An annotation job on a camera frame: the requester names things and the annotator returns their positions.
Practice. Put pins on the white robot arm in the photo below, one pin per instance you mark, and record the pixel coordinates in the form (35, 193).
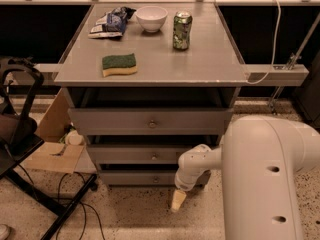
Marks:
(258, 157)

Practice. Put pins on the green yellow sponge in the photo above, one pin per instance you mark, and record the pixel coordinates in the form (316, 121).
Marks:
(119, 65)

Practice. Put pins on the grey middle drawer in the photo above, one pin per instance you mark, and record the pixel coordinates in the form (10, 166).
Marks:
(135, 154)

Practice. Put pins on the brown cardboard sheet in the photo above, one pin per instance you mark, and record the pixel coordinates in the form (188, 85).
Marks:
(55, 155)

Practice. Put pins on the blue white snack bag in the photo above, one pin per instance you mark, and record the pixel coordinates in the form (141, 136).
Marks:
(112, 24)

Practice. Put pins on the grey drawer cabinet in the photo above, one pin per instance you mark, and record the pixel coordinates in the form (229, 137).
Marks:
(208, 75)

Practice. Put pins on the grey bottom drawer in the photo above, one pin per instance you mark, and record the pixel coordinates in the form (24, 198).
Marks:
(138, 178)

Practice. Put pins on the metal diagonal brace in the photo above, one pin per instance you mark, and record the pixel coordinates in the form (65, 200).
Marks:
(292, 62)

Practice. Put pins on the green soda can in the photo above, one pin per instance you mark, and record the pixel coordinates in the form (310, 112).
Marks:
(182, 23)

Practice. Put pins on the white round container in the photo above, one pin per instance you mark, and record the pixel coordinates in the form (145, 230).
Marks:
(74, 138)

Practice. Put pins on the black cart at right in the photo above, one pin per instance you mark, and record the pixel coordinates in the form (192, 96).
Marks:
(308, 95)

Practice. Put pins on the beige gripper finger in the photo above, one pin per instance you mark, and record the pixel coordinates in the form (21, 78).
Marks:
(178, 198)

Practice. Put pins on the grey drawer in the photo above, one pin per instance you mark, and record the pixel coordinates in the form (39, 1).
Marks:
(158, 121)
(138, 178)
(135, 154)

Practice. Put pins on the grey top drawer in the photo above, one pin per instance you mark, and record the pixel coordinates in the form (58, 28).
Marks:
(158, 121)

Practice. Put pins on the white bowl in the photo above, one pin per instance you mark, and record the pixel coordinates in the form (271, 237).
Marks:
(151, 18)

